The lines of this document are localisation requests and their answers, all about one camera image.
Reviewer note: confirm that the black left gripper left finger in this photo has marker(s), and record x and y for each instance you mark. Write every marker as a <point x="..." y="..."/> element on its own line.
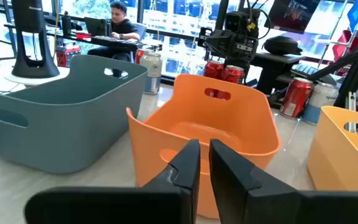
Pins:
<point x="120" y="205"/>

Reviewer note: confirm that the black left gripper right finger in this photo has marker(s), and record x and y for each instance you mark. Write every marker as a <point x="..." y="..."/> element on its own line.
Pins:
<point x="259" y="202"/>

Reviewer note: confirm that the red soda can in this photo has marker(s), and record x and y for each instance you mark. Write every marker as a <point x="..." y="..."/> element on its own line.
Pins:
<point x="139" y="56"/>
<point x="233" y="74"/>
<point x="213" y="70"/>
<point x="295" y="98"/>

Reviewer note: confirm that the black side table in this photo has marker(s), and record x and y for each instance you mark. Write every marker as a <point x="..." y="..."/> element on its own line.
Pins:
<point x="269" y="62"/>

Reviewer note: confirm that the black bag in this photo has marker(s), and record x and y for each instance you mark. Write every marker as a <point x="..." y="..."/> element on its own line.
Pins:
<point x="281" y="46"/>

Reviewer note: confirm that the black poster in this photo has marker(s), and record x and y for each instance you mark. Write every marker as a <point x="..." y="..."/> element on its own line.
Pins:
<point x="291" y="14"/>

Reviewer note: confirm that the blue-grey office chair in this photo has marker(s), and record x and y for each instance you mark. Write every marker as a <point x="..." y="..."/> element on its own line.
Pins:
<point x="141" y="29"/>

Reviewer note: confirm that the orange plastic bin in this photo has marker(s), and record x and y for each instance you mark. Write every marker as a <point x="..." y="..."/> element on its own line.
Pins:
<point x="228" y="124"/>

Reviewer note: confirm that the yellow plastic bin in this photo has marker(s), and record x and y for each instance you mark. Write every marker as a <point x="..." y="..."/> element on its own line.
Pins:
<point x="331" y="155"/>

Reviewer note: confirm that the black keyboard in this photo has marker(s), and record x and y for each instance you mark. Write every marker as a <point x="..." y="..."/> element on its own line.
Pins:
<point x="306" y="71"/>

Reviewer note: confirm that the person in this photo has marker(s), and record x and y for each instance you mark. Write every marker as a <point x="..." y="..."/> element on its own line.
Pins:
<point x="123" y="26"/>

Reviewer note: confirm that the blue-grey plastic bin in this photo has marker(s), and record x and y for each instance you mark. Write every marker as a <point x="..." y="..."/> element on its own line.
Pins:
<point x="57" y="124"/>

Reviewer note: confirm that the black desk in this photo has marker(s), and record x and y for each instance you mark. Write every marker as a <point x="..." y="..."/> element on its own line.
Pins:
<point x="117" y="43"/>

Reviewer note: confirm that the black laptop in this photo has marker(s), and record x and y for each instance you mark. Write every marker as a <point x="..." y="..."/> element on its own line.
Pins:
<point x="96" y="27"/>

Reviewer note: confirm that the red toolbox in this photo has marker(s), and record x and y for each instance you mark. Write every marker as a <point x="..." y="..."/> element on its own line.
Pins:
<point x="68" y="54"/>

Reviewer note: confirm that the black bottle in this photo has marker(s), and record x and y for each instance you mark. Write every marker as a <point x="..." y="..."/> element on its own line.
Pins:
<point x="66" y="25"/>

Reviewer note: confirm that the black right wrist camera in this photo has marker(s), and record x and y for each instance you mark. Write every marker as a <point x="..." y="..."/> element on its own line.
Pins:
<point x="237" y="21"/>

